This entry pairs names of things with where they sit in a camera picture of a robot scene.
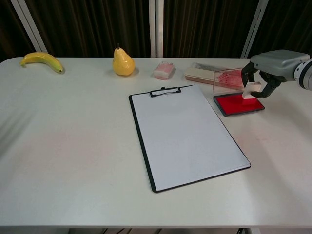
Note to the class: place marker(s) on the beige rectangular case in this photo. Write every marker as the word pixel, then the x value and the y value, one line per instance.
pixel 198 75

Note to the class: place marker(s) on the dark brown curtain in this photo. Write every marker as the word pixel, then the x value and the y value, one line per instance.
pixel 97 24

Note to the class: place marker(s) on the pink white wrapped block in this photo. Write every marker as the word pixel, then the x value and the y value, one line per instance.
pixel 163 71

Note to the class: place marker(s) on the black clipboard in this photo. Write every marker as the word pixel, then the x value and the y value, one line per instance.
pixel 141 136

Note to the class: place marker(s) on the red white stamp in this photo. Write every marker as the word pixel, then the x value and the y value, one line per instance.
pixel 249 93

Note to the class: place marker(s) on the red ink pad with lid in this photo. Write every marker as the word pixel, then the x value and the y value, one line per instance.
pixel 231 106

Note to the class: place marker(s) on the white metal frame post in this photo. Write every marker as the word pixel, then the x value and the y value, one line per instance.
pixel 253 28
pixel 156 26
pixel 30 25

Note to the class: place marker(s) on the white paper sheet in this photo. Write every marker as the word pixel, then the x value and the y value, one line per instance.
pixel 187 136

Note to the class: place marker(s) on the grey black right robot hand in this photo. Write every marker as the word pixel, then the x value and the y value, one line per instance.
pixel 275 64

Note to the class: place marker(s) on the yellow banana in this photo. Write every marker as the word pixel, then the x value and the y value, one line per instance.
pixel 41 58

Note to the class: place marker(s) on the clear plastic wrapped packet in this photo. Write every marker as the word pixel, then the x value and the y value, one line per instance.
pixel 203 65

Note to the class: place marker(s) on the yellow pear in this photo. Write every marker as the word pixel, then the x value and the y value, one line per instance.
pixel 123 64

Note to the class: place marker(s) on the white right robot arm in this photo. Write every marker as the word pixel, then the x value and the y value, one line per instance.
pixel 304 73

